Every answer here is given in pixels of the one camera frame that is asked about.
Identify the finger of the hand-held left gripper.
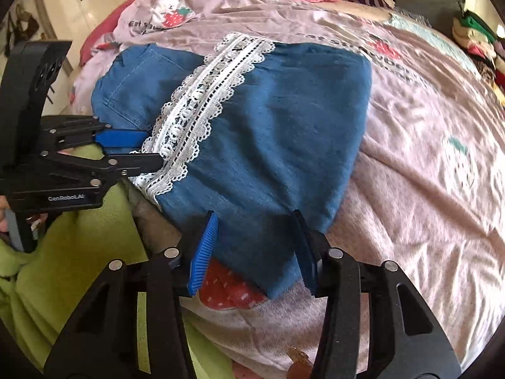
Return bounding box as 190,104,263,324
39,115,150,154
39,151,164,184

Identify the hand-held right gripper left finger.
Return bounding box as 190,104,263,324
43,211,219,379

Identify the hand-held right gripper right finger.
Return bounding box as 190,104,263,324
292,209,462,379

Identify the blue denim skirt with lace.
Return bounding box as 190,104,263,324
92,32,373,300

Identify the person's right hand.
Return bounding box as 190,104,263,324
288,346,316,379

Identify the person's left hand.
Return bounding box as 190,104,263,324
0,199,12,243

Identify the cream wardrobe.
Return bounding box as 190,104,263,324
32,0,158,115

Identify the green fleece garment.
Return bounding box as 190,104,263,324
0,142,237,379

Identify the pink strawberry printed duvet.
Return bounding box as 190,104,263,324
73,0,505,370

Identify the beige bed sheet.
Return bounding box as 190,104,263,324
316,2,395,22

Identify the light blue lace cloth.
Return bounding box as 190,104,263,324
389,12,480,75

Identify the pile of folded clothes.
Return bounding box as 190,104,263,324
452,10,505,107

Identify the grey bed headboard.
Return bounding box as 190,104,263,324
395,0,466,28

